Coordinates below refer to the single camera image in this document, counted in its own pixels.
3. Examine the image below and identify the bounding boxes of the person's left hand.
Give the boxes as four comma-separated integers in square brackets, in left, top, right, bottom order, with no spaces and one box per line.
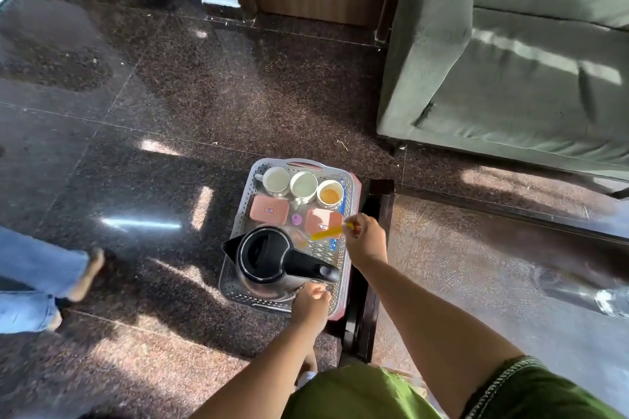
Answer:
[290,282,333,336]

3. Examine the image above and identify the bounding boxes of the person's right hand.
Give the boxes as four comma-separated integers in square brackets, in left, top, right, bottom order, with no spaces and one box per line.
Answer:
[342,213,389,273]

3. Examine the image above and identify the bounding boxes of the yellow stick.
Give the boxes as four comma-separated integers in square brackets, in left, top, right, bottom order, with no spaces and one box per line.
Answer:
[309,222,354,242]

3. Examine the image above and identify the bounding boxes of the white scalloped rim cup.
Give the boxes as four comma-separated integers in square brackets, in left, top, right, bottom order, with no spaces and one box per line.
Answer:
[316,179,345,210]

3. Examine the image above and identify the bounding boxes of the steel electric kettle black handle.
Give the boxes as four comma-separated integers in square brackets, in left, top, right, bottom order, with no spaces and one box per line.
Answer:
[221,225,341,302]

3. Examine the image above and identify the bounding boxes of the tall white mug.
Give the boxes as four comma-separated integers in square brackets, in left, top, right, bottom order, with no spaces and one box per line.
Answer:
[288,171,319,205]

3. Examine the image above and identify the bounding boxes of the pink lidded box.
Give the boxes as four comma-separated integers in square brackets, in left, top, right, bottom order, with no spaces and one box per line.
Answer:
[249,194,291,227]

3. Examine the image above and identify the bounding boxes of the white perforated plastic basket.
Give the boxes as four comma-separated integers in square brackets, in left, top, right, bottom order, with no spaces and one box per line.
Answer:
[218,157,364,319]

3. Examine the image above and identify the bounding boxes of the white handled teacup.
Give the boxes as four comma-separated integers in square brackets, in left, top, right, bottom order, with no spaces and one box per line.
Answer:
[254,166,291,198]

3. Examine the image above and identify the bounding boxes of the clear glass tumbler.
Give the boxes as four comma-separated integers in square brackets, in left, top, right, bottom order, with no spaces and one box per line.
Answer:
[592,285,629,320]

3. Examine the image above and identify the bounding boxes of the person's right forearm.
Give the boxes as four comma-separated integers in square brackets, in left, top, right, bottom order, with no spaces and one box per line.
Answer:
[358,261,524,417]

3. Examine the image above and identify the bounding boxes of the person's left forearm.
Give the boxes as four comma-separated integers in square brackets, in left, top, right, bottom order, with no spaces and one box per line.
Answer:
[189,323,328,419]

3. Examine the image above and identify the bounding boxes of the person's green garment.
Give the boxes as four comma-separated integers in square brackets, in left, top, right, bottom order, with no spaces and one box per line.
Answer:
[282,355,625,419]

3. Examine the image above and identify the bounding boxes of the dark wooden coffee table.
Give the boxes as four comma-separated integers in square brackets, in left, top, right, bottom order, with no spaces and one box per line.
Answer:
[339,179,629,419]

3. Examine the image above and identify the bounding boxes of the red plastic stool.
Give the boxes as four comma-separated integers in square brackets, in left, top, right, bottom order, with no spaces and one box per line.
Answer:
[294,173,367,322]

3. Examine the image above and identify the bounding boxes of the grey-green loveseat sofa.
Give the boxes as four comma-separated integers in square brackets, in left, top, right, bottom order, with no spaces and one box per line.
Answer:
[377,0,629,183]

